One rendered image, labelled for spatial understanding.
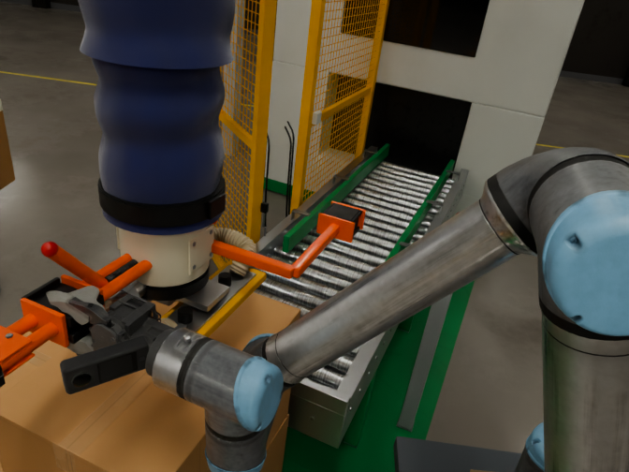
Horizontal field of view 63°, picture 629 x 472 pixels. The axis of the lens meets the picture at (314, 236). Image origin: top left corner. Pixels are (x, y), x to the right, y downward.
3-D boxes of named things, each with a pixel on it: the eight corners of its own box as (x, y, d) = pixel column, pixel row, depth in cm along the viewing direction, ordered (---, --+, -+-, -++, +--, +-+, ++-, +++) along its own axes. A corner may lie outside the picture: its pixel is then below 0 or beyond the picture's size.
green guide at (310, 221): (373, 152, 368) (376, 140, 364) (387, 155, 365) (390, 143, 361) (267, 246, 237) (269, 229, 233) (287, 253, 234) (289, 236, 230)
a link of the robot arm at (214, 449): (276, 433, 86) (280, 381, 79) (255, 497, 76) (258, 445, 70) (222, 420, 87) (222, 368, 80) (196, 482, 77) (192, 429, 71)
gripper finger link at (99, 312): (74, 310, 78) (119, 341, 77) (65, 316, 76) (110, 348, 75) (78, 288, 75) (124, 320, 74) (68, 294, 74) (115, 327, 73)
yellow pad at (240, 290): (228, 266, 120) (229, 248, 118) (267, 279, 117) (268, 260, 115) (128, 352, 92) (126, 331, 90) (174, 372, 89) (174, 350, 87)
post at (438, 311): (400, 415, 231) (455, 218, 182) (415, 421, 229) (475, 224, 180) (396, 426, 226) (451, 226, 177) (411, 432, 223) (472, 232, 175)
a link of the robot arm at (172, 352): (176, 410, 72) (175, 359, 67) (148, 397, 73) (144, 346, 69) (212, 371, 79) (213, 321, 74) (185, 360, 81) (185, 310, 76)
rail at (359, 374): (454, 194, 357) (461, 168, 348) (462, 196, 355) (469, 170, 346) (327, 435, 168) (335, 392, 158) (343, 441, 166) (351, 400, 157)
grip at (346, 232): (329, 218, 124) (331, 199, 122) (362, 228, 122) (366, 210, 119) (315, 232, 117) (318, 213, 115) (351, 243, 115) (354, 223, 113)
